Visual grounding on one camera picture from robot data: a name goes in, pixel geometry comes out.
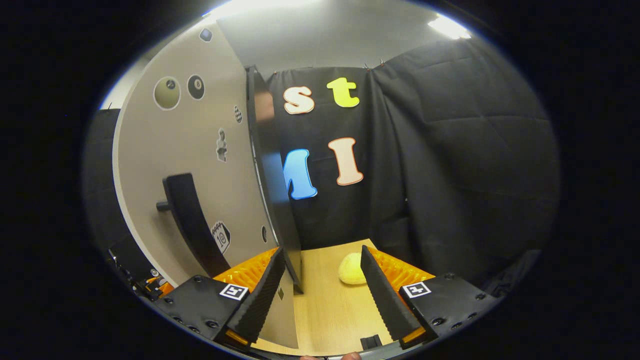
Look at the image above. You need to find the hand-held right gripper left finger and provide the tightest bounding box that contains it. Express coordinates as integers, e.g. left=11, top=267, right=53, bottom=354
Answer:
left=152, top=246, right=287, bottom=348

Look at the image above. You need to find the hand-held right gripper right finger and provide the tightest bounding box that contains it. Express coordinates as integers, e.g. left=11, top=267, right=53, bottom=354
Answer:
left=360, top=245, right=496, bottom=350

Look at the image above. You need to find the light grey cabinet door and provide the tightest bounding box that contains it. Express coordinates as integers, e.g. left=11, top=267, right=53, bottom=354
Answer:
left=112, top=22, right=301, bottom=349

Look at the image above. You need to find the yellow plush ball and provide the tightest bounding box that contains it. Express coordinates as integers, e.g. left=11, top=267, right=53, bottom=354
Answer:
left=338, top=252, right=369, bottom=286

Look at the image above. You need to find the black backdrop cloth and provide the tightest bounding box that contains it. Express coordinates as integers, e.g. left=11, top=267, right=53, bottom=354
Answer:
left=82, top=37, right=561, bottom=291

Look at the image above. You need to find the long ceiling light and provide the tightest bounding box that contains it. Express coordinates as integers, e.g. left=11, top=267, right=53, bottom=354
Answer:
left=427, top=14, right=472, bottom=40
left=205, top=0, right=321, bottom=21

